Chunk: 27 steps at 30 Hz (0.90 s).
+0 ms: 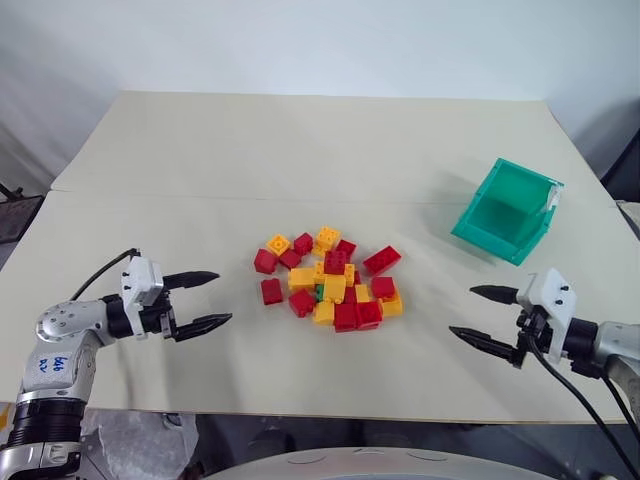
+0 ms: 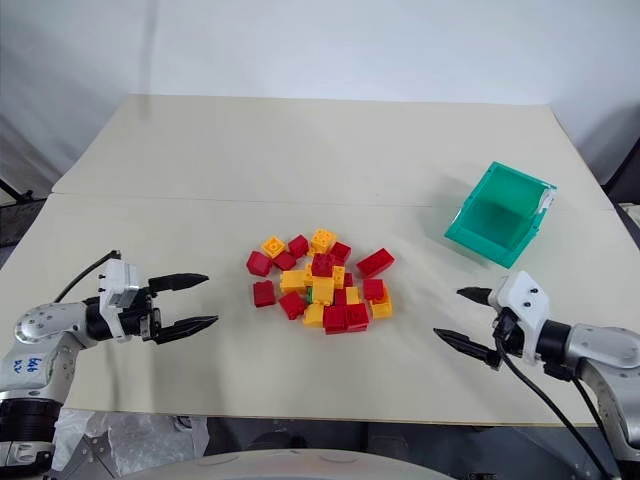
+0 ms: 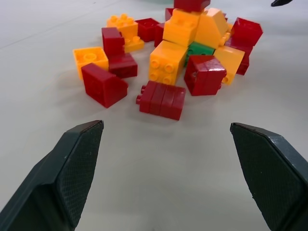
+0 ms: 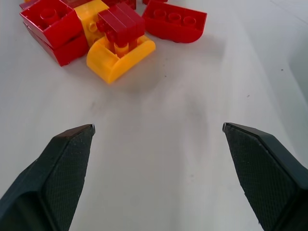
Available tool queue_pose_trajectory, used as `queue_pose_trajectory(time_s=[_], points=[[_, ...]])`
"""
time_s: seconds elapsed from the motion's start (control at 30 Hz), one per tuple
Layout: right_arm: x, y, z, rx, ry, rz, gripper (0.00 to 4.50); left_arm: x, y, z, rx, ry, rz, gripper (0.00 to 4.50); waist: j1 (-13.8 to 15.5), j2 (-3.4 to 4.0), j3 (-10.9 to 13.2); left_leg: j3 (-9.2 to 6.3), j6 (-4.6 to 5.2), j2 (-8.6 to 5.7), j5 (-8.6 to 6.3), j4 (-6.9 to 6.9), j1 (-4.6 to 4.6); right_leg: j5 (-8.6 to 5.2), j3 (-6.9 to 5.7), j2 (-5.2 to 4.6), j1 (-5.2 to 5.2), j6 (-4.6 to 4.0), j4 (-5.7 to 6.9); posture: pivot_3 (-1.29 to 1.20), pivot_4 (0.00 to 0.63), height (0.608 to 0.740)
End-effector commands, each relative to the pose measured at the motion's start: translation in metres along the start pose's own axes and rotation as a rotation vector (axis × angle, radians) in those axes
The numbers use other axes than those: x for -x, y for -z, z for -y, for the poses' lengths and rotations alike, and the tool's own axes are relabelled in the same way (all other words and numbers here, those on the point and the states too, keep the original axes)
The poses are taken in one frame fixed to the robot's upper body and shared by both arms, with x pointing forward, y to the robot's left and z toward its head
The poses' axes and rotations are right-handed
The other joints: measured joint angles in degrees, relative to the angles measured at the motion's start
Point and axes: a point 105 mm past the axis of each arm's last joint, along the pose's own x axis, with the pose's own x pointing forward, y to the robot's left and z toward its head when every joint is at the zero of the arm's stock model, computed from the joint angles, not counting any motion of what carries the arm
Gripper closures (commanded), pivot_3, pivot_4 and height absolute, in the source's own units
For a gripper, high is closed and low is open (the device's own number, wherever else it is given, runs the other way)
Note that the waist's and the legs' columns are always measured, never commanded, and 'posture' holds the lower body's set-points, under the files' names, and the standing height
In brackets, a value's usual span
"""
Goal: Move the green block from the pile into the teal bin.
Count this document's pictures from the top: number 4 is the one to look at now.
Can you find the dark red ribbed building block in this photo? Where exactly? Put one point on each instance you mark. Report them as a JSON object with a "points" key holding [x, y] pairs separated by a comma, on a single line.
{"points": [[122, 22]]}

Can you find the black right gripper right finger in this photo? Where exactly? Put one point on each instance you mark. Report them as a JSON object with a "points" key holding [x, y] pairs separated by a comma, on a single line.
{"points": [[267, 178]]}

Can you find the red square building block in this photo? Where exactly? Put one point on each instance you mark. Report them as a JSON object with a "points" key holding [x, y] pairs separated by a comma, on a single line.
{"points": [[51, 22]]}

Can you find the yellow rounded building block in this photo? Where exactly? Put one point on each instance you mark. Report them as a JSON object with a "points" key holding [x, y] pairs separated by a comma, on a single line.
{"points": [[113, 61]]}

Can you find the red rounded building block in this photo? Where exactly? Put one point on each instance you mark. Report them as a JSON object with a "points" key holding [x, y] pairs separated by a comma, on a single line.
{"points": [[174, 22]]}

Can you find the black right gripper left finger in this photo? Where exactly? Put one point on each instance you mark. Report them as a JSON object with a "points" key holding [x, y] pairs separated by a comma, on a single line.
{"points": [[48, 183]]}

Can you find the yellow square building block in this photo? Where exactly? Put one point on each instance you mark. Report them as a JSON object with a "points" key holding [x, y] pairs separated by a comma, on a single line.
{"points": [[90, 20]]}

